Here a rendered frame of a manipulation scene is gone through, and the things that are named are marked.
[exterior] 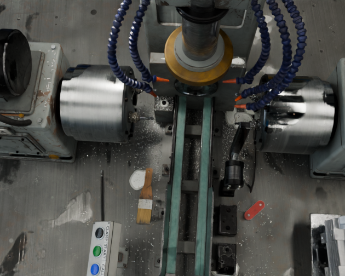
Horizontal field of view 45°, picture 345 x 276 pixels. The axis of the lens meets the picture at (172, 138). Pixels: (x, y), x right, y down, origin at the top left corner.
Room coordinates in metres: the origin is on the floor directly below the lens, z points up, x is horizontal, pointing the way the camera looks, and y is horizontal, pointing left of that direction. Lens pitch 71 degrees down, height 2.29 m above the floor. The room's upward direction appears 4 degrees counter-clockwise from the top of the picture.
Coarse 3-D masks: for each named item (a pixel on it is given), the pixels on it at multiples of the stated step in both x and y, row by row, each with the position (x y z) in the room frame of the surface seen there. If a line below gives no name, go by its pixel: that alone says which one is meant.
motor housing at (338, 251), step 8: (328, 224) 0.14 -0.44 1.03; (336, 224) 0.13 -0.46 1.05; (328, 232) 0.11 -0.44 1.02; (328, 240) 0.09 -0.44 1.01; (336, 240) 0.09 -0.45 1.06; (344, 240) 0.08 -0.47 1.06; (328, 248) 0.07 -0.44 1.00; (336, 248) 0.07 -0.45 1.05; (344, 248) 0.06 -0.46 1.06; (328, 256) 0.05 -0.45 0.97; (336, 256) 0.04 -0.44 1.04; (344, 256) 0.04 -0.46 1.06; (336, 264) 0.02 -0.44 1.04; (344, 264) 0.02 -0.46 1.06
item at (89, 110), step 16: (80, 64) 0.67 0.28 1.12; (64, 80) 0.60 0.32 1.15; (80, 80) 0.59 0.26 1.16; (96, 80) 0.59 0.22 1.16; (112, 80) 0.58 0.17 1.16; (64, 96) 0.55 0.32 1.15; (80, 96) 0.54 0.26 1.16; (96, 96) 0.54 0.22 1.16; (112, 96) 0.53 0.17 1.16; (128, 96) 0.55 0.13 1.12; (64, 112) 0.51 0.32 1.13; (80, 112) 0.50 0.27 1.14; (96, 112) 0.49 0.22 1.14; (112, 112) 0.49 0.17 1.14; (128, 112) 0.51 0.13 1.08; (64, 128) 0.48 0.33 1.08; (80, 128) 0.46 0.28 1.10; (96, 128) 0.46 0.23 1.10; (112, 128) 0.45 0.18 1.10; (128, 128) 0.47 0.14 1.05
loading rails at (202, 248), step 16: (176, 96) 0.63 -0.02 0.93; (176, 112) 0.57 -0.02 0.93; (208, 112) 0.56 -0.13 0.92; (176, 128) 0.51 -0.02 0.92; (192, 128) 0.53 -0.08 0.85; (208, 128) 0.50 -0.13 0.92; (176, 144) 0.45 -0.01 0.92; (208, 144) 0.44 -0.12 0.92; (176, 160) 0.39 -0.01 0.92; (208, 160) 0.39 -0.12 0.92; (176, 176) 0.34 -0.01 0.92; (208, 176) 0.33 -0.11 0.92; (176, 192) 0.28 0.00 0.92; (192, 192) 0.30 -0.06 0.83; (208, 192) 0.28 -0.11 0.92; (160, 208) 0.25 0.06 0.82; (176, 208) 0.23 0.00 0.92; (208, 208) 0.22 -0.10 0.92; (176, 224) 0.18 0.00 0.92; (208, 224) 0.17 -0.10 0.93; (176, 240) 0.13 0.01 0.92; (208, 240) 0.12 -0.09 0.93; (160, 256) 0.08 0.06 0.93; (176, 256) 0.08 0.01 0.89; (208, 256) 0.07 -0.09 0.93; (160, 272) 0.03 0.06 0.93; (208, 272) 0.02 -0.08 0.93
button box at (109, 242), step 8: (96, 224) 0.18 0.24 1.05; (104, 224) 0.17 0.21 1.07; (112, 224) 0.17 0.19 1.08; (120, 224) 0.17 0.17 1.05; (104, 232) 0.15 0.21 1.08; (112, 232) 0.15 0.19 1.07; (120, 232) 0.15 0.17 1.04; (96, 240) 0.13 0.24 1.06; (104, 240) 0.13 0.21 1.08; (112, 240) 0.12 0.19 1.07; (104, 248) 0.10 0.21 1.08; (112, 248) 0.10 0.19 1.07; (96, 256) 0.08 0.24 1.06; (104, 256) 0.08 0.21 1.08; (112, 256) 0.08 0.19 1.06; (88, 264) 0.06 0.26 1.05; (104, 264) 0.06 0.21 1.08; (112, 264) 0.06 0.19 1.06; (88, 272) 0.04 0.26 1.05; (104, 272) 0.04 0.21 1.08; (112, 272) 0.04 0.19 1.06
